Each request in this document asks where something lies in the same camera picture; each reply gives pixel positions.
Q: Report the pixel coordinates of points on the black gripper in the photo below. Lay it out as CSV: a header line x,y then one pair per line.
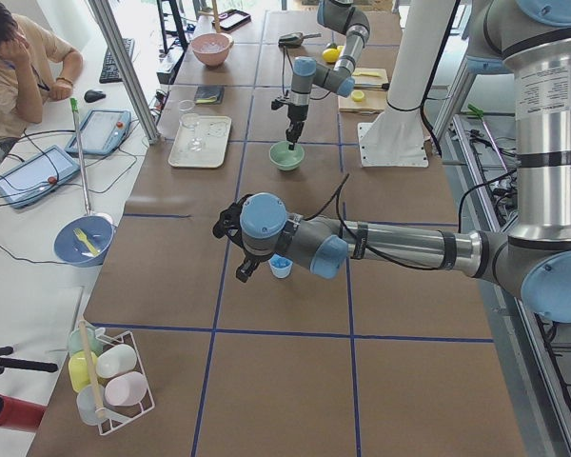
x,y
248,261
295,113

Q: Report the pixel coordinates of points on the light green bowl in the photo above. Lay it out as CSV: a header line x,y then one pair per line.
x,y
284,158

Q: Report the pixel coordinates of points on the light blue plastic cup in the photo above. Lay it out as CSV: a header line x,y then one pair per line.
x,y
280,266

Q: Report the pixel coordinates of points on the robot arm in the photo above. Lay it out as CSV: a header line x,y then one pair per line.
x,y
532,261
340,16

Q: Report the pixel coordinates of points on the shiny metal ice scoop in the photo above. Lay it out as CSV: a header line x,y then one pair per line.
x,y
295,39

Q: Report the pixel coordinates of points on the pink bowl of ice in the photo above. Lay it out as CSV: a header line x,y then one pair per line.
x,y
212,49

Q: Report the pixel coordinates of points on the blue bowl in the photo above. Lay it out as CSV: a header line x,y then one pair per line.
x,y
69,249

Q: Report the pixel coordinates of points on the half lemon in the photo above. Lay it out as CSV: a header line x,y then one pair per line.
x,y
357,95

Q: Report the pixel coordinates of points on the steel muddler with black cap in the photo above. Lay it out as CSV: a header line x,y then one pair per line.
x,y
368,86

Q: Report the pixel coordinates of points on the yellow plastic knife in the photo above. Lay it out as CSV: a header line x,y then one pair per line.
x,y
368,73

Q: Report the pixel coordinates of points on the wooden cutting board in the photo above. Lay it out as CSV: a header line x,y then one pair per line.
x,y
369,94

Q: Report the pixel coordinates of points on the cream bear tray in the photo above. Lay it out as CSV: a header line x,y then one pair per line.
x,y
214,130

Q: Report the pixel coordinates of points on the grey and yellow cloth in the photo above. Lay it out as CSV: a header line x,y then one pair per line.
x,y
209,95

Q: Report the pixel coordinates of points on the clear wine glass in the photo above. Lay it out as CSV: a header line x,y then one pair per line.
x,y
191,121

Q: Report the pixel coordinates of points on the small glass dish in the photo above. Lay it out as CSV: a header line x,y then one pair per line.
x,y
186,106

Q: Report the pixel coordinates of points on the wooden stand with base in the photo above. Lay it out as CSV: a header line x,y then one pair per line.
x,y
210,11

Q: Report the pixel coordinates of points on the white cup in rack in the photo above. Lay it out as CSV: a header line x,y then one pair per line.
x,y
115,361

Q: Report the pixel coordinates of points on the pink cup in rack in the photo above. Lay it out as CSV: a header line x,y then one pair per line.
x,y
127,389

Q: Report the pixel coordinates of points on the yellow plastic fork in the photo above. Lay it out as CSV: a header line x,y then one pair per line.
x,y
83,238

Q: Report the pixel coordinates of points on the green cup in rack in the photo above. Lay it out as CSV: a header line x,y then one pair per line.
x,y
75,343

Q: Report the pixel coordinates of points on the yellow cup in rack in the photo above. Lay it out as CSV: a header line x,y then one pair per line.
x,y
78,371

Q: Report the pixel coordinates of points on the teach pendant tablet far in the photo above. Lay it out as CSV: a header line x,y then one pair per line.
x,y
103,130

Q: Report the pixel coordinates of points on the teach pendant tablet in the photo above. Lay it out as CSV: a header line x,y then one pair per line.
x,y
103,130
32,180

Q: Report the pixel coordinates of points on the black computer mouse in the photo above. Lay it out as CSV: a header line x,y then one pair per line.
x,y
94,95

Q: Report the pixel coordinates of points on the teach pendant tablet near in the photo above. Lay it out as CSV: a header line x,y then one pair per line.
x,y
32,180

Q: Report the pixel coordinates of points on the metal rod with green tip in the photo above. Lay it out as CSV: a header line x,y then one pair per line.
x,y
80,153

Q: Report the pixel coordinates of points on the seated person in beige shirt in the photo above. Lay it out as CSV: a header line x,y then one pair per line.
x,y
36,65

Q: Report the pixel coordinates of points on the red cylinder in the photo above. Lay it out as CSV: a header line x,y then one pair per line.
x,y
17,414

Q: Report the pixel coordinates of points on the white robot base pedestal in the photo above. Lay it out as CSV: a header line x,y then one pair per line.
x,y
395,138

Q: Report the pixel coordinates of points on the white wire cup rack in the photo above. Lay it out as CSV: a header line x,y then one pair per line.
x,y
92,406

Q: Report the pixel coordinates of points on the aluminium frame post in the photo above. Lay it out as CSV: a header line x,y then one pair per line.
x,y
106,21

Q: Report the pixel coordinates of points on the black camera tripod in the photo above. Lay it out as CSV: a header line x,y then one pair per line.
x,y
7,362

